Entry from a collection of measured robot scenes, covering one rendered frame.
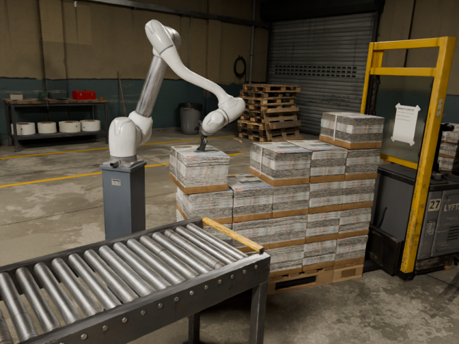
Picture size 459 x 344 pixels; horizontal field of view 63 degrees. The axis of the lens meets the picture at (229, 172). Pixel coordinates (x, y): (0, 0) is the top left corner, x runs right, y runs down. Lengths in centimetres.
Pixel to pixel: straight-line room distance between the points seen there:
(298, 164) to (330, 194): 38
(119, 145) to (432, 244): 257
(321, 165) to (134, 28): 725
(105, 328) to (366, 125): 219
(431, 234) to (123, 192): 239
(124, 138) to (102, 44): 683
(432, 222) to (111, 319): 265
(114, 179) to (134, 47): 715
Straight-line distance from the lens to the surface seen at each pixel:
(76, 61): 879
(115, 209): 237
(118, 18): 920
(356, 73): 974
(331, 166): 274
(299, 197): 267
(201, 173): 229
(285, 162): 253
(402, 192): 342
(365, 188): 299
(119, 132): 225
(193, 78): 219
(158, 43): 219
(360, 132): 284
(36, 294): 150
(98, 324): 131
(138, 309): 135
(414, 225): 319
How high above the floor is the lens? 156
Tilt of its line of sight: 15 degrees down
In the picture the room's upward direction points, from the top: 2 degrees clockwise
